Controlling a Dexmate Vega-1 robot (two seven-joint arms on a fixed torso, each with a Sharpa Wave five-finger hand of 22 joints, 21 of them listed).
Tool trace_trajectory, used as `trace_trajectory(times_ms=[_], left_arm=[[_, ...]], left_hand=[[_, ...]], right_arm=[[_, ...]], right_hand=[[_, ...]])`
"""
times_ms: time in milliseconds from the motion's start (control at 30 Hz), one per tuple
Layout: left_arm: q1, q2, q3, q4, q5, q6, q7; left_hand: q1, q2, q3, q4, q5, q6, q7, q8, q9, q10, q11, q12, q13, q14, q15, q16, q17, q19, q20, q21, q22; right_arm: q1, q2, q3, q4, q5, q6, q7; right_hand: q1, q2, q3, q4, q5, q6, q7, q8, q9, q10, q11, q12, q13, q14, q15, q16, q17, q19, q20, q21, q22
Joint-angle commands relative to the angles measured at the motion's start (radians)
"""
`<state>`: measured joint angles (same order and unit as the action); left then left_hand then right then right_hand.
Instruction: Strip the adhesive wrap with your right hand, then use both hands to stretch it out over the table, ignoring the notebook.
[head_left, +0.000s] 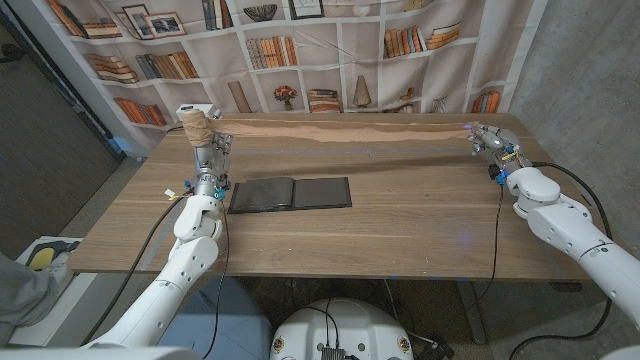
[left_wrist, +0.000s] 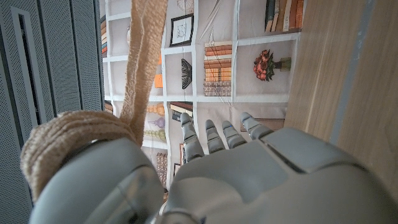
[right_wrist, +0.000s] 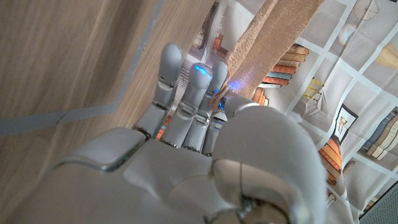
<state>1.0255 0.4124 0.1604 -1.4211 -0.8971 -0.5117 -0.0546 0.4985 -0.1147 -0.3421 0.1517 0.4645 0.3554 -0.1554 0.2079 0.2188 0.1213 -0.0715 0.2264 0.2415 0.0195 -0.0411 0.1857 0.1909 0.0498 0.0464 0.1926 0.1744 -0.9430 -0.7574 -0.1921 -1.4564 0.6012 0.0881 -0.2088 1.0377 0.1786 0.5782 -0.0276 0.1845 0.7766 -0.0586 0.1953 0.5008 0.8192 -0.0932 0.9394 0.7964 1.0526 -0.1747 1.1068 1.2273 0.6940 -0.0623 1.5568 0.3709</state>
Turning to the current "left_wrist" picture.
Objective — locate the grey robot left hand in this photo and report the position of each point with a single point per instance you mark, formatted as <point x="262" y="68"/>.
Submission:
<point x="248" y="186"/>

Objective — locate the printed bookshelf backdrop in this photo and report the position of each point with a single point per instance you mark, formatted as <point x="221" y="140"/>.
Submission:
<point x="248" y="87"/>

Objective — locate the dark grey mesh panel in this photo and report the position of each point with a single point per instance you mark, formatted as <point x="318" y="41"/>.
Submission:
<point x="62" y="62"/>

